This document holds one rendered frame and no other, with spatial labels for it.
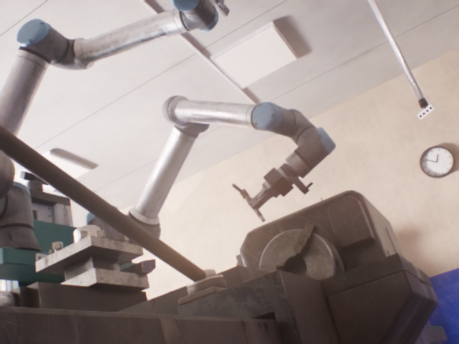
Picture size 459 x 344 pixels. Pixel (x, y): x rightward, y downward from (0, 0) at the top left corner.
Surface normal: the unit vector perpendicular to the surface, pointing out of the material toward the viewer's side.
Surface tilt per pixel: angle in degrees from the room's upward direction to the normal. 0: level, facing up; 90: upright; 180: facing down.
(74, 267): 90
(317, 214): 90
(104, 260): 90
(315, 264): 90
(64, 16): 180
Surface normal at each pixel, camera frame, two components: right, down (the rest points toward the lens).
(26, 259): 0.80, -0.42
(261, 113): -0.63, -0.13
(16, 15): 0.24, 0.88
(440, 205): -0.48, -0.26
